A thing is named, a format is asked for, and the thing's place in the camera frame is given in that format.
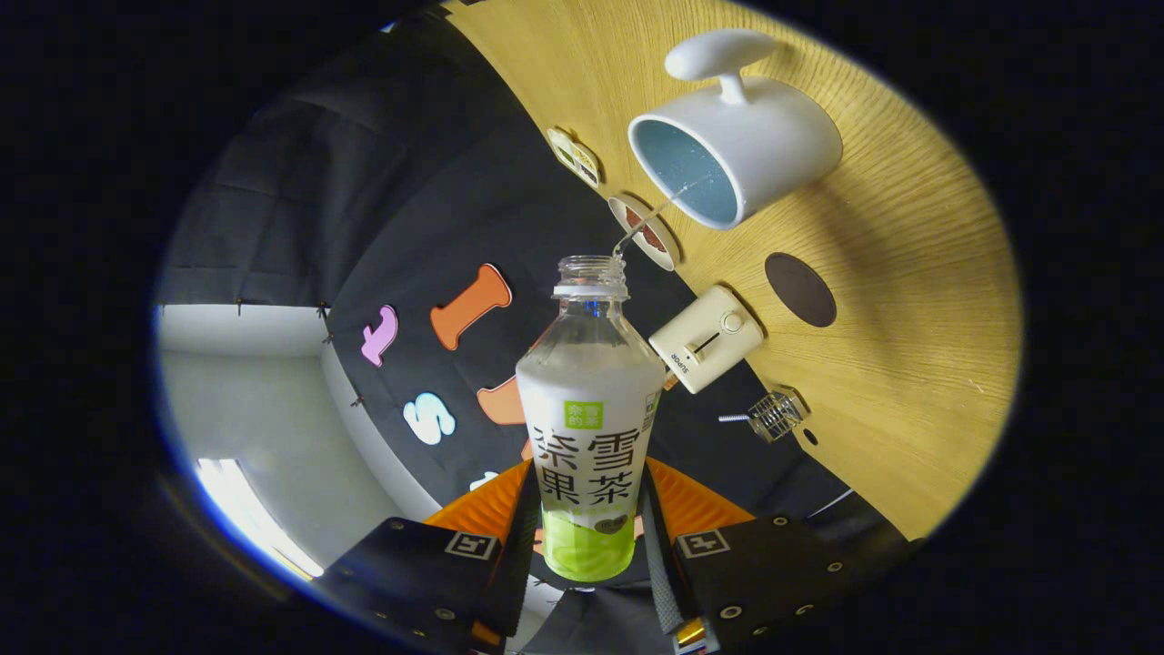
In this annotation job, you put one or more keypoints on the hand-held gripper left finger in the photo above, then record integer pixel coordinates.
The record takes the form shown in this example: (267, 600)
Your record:
(523, 546)

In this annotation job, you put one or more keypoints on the white cup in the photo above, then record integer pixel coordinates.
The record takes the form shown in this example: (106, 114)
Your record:
(773, 136)

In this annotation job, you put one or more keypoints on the round white plate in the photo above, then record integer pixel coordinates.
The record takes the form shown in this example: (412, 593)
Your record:
(668, 259)

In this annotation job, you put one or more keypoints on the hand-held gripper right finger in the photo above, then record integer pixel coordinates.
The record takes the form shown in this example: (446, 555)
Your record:
(657, 564)

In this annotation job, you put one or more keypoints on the wooden table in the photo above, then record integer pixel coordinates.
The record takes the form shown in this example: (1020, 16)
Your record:
(909, 318)

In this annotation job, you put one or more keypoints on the dark round coaster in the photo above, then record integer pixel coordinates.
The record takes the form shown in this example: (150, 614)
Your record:
(800, 289)

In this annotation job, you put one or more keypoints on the white toaster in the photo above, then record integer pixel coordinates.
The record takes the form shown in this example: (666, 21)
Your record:
(700, 355)

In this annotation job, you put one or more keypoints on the juice bottle white green label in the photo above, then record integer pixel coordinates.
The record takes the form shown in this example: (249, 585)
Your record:
(589, 437)

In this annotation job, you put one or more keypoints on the red meat piece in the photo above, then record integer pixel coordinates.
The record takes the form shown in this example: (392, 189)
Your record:
(634, 218)
(655, 240)

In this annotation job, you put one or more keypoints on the white divided dish with beans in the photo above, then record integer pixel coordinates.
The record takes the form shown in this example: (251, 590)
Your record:
(575, 156)

